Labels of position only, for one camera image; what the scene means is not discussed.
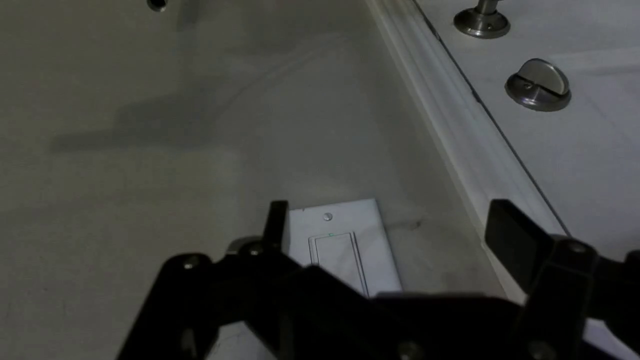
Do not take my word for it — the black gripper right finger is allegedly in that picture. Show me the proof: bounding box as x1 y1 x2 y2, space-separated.
483 199 640 360

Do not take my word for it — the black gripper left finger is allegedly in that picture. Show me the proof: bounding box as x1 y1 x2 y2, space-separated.
117 199 303 360

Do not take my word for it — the white light switch plate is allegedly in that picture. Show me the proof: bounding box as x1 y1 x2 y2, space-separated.
284 197 405 298

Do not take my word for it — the white panelled door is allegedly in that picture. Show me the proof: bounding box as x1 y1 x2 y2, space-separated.
416 0 640 265

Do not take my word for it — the silver door knob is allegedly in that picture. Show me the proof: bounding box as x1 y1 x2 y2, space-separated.
451 0 511 40

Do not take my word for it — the white door frame trim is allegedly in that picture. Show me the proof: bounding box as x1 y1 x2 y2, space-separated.
362 0 567 305

